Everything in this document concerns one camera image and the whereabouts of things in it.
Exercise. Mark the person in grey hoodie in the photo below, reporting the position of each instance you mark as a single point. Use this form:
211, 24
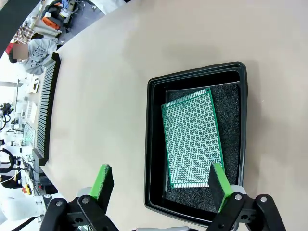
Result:
38, 55

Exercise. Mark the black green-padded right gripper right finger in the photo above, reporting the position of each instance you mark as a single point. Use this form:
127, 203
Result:
220, 187

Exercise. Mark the black plastic tray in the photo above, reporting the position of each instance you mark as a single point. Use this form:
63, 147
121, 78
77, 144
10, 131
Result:
154, 144

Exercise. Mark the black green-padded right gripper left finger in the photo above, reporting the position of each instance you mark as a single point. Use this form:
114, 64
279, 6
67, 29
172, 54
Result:
101, 190

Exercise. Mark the dark board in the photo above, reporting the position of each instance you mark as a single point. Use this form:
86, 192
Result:
12, 21

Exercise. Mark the orange black bag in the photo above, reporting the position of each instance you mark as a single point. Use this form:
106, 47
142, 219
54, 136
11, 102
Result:
50, 20

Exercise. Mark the black foam pad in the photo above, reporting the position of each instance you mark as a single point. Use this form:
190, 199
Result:
229, 125

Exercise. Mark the black slotted PCB rack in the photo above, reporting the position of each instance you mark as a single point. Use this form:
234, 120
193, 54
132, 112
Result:
45, 113

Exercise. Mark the person in plaid shirt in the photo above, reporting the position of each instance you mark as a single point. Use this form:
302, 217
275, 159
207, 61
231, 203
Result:
24, 33

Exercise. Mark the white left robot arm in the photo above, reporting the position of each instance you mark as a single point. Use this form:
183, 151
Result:
14, 208

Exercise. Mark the green perforated PCB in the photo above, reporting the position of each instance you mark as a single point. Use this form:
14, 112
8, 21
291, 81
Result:
192, 139

